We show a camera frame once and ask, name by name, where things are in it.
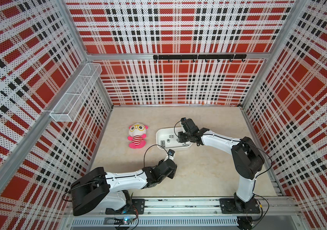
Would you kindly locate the white wire mesh basket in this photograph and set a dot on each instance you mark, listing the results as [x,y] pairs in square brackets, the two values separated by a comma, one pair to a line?
[70,104]

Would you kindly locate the pink white plush toy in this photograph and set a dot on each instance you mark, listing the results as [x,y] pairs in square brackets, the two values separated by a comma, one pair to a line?
[137,135]

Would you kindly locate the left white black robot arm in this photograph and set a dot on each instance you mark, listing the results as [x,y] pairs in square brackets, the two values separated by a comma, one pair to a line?
[111,189]

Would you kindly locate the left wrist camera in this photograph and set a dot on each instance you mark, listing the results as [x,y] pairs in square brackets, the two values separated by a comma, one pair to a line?
[170,155]

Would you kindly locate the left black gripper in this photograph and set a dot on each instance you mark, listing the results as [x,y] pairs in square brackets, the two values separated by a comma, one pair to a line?
[172,173]

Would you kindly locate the green circuit board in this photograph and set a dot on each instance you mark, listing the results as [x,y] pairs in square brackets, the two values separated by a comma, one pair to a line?
[123,221]

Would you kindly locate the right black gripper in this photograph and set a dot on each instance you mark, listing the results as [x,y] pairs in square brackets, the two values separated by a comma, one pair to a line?
[180,134]

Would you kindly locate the black wall hook rail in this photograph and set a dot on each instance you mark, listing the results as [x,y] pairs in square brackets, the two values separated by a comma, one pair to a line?
[201,57]

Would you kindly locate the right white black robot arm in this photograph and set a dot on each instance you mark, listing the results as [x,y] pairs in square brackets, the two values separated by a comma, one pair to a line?
[247,158]

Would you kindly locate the white plastic storage box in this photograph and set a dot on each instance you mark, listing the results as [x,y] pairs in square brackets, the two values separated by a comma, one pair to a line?
[167,138]

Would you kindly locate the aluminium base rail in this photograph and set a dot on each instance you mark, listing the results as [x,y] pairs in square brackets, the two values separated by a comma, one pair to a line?
[161,213]

